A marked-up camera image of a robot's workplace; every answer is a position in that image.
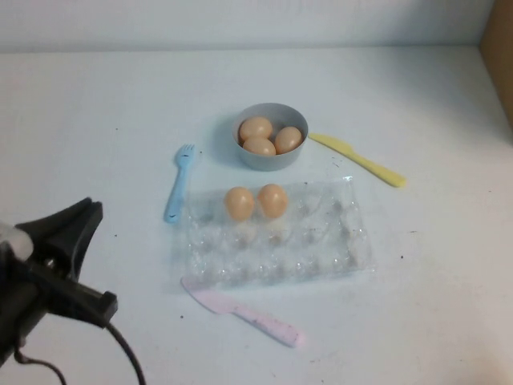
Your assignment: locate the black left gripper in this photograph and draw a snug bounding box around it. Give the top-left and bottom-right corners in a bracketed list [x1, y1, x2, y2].
[0, 196, 104, 358]

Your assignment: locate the brown egg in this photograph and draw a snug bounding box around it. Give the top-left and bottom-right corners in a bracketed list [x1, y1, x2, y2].
[242, 136, 277, 157]
[256, 183, 289, 219]
[274, 126, 303, 155]
[224, 186, 256, 221]
[239, 115, 274, 143]

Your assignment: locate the clear plastic egg tray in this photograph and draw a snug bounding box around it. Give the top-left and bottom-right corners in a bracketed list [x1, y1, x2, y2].
[169, 175, 378, 289]

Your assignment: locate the blue plastic fork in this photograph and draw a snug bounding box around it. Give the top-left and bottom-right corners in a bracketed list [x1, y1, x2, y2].
[163, 144, 196, 225]

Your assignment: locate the pink plastic knife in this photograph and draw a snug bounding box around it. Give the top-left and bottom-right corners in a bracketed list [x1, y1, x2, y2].
[180, 277, 304, 349]

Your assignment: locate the grey round bowl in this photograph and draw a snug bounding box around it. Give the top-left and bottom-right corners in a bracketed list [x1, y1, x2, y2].
[232, 103, 310, 172]

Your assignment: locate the yellow plastic knife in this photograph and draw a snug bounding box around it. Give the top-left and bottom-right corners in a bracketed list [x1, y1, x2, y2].
[308, 132, 407, 188]

